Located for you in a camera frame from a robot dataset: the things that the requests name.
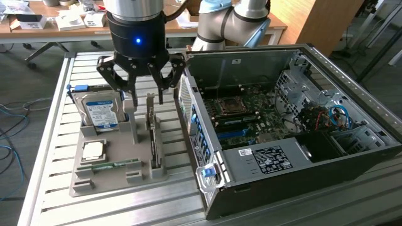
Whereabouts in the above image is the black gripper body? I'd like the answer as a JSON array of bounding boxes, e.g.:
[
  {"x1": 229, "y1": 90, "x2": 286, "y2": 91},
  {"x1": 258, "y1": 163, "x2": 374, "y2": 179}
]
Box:
[{"x1": 106, "y1": 11, "x2": 173, "y2": 76}]

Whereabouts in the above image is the black Nvidia graphics card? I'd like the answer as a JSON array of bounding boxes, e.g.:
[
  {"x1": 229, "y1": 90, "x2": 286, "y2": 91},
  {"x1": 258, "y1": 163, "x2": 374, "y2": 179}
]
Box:
[{"x1": 146, "y1": 93, "x2": 162, "y2": 169}]

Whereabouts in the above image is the wooden office desk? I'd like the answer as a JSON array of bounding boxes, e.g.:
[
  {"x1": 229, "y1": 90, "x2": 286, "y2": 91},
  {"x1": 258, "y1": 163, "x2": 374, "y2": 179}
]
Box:
[
  {"x1": 115, "y1": 9, "x2": 289, "y2": 51},
  {"x1": 0, "y1": 0, "x2": 116, "y2": 69}
]

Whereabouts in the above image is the white carton with label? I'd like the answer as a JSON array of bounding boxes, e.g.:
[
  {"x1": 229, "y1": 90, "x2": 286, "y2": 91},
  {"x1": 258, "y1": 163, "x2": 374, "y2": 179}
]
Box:
[{"x1": 84, "y1": 13, "x2": 107, "y2": 28}]

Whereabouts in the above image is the hard disk in blue carrier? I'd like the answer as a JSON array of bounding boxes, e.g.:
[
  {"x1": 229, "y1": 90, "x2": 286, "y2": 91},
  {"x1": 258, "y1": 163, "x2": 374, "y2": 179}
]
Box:
[{"x1": 67, "y1": 83, "x2": 127, "y2": 132}]

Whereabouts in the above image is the white paper stack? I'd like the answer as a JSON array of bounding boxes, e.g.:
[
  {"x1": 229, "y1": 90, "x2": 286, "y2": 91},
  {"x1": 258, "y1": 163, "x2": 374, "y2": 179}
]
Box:
[{"x1": 175, "y1": 16, "x2": 199, "y2": 29}]

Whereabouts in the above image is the metal CPU socket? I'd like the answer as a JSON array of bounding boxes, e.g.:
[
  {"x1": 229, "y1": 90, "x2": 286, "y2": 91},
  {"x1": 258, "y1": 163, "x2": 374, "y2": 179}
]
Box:
[{"x1": 218, "y1": 96, "x2": 249, "y2": 113}]

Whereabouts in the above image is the brown cardboard box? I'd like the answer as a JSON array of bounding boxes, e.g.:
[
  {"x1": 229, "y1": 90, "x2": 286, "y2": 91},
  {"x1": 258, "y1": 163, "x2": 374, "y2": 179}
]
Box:
[{"x1": 187, "y1": 0, "x2": 202, "y2": 16}]

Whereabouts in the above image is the white box with tape roll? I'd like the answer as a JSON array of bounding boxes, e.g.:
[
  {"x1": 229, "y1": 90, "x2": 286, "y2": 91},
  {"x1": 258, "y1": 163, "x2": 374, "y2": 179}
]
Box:
[{"x1": 55, "y1": 14, "x2": 86, "y2": 31}]

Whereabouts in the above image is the RAM stick with label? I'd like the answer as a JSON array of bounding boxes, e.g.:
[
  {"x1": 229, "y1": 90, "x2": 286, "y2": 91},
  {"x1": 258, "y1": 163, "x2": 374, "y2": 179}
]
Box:
[{"x1": 217, "y1": 115, "x2": 261, "y2": 126}]

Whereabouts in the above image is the white box with black print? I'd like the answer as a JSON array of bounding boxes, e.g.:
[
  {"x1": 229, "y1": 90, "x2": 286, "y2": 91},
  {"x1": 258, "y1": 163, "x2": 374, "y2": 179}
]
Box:
[{"x1": 19, "y1": 20, "x2": 48, "y2": 30}]

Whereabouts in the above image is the blue expansion slot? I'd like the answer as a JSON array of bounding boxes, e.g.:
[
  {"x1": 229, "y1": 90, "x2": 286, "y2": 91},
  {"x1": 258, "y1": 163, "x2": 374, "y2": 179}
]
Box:
[{"x1": 217, "y1": 128, "x2": 253, "y2": 139}]

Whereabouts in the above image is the grey plastic parts rack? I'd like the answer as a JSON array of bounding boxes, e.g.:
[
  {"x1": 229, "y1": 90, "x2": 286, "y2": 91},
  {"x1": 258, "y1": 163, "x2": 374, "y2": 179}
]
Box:
[{"x1": 68, "y1": 98, "x2": 170, "y2": 198}]

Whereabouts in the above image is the silver CPU chip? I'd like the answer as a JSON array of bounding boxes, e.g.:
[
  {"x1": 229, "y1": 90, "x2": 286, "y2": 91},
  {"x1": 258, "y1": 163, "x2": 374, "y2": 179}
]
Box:
[{"x1": 82, "y1": 142, "x2": 106, "y2": 162}]

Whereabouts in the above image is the small black box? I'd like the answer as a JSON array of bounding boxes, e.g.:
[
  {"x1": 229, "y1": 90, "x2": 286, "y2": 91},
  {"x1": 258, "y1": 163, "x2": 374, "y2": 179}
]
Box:
[{"x1": 15, "y1": 14, "x2": 43, "y2": 23}]

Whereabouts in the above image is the perforated metal drive cage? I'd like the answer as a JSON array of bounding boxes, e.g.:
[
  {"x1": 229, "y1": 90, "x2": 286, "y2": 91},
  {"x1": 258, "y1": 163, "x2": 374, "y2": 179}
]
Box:
[{"x1": 275, "y1": 54, "x2": 318, "y2": 132}]

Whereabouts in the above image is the green RAM stick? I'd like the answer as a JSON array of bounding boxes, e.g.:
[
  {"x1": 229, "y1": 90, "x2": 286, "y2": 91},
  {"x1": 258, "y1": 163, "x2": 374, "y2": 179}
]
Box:
[{"x1": 76, "y1": 159, "x2": 141, "y2": 170}]

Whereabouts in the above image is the clear plastic bag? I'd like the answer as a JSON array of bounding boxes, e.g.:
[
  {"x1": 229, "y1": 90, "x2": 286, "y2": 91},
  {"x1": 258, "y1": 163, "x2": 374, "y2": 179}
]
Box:
[{"x1": 0, "y1": 0, "x2": 35, "y2": 15}]

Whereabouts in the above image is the grey power supply unit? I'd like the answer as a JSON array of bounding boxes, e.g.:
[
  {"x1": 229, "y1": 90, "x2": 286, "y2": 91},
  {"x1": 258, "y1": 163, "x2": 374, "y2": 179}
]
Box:
[{"x1": 222, "y1": 137, "x2": 310, "y2": 182}]

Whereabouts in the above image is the wooden cabinet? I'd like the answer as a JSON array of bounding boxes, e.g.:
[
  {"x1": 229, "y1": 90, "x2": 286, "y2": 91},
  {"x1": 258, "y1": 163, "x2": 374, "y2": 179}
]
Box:
[{"x1": 270, "y1": 0, "x2": 365, "y2": 57}]

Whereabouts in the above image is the black open PC case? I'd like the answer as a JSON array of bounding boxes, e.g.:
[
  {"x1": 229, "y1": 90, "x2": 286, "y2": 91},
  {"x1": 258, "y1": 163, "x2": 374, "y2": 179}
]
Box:
[{"x1": 173, "y1": 43, "x2": 402, "y2": 221}]

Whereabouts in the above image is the metal disk bay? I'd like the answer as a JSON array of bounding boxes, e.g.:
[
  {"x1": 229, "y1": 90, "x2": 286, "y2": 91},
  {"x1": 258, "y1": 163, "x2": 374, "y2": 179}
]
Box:
[{"x1": 329, "y1": 126, "x2": 389, "y2": 155}]

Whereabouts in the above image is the black camera cable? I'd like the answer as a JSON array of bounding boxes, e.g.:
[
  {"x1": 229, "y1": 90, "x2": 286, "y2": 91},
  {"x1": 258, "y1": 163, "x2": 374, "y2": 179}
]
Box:
[{"x1": 163, "y1": 0, "x2": 191, "y2": 18}]

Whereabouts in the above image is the grey floor cable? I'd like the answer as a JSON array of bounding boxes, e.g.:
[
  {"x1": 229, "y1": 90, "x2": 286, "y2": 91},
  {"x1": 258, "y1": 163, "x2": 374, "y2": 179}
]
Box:
[{"x1": 0, "y1": 97, "x2": 54, "y2": 111}]

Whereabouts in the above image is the red yellow black wire bundle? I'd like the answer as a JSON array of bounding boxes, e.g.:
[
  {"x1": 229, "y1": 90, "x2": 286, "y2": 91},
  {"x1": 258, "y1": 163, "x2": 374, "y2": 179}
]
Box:
[{"x1": 298, "y1": 107, "x2": 334, "y2": 131}]

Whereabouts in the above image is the blue floor cable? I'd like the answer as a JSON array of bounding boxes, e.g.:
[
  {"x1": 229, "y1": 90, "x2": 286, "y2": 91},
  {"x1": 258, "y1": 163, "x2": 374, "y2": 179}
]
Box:
[{"x1": 0, "y1": 103, "x2": 30, "y2": 201}]

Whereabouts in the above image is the blue SATA wire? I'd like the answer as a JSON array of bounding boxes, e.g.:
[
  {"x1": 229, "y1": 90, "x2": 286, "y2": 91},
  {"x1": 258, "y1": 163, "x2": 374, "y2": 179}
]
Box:
[{"x1": 329, "y1": 105, "x2": 354, "y2": 131}]

